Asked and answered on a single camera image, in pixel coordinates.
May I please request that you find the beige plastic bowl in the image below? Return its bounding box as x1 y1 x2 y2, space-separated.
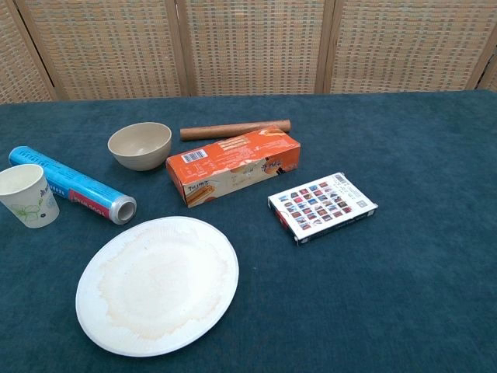
107 121 173 173

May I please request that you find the flower print paper cup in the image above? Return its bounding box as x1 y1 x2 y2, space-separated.
0 163 61 229

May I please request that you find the white paper plate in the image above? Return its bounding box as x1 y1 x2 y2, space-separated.
75 215 240 357

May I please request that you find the orange snack box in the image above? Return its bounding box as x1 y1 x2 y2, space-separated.
165 128 302 209

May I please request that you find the brown wooden rolling pin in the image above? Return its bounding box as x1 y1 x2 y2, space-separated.
179 119 292 143

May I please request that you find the white picture card box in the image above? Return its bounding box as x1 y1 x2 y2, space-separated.
267 172 379 247

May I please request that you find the woven bamboo folding screen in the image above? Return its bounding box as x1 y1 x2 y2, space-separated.
0 0 497 105

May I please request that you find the blue cling film roll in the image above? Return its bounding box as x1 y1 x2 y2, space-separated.
8 145 137 225

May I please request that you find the teal tablecloth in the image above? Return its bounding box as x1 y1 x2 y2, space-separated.
0 89 497 373

